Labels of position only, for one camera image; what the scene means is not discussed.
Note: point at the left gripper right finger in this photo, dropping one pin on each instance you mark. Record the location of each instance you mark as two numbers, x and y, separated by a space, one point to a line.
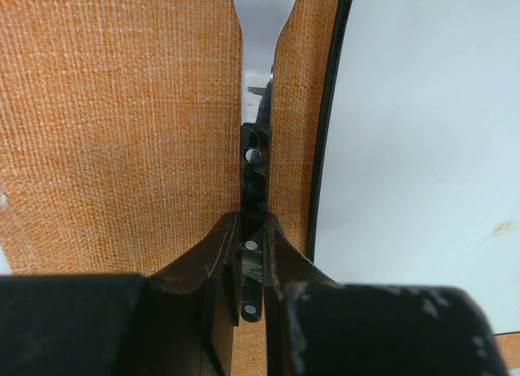
315 326

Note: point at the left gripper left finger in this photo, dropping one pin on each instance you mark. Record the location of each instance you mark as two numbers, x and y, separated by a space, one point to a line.
178 321

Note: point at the white square plate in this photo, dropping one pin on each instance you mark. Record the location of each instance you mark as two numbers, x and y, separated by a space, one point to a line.
416 177

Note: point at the orange cloth napkin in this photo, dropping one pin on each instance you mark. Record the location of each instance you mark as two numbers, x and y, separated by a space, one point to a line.
120 138

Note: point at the silver fork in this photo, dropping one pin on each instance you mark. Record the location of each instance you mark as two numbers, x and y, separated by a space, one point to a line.
261 24

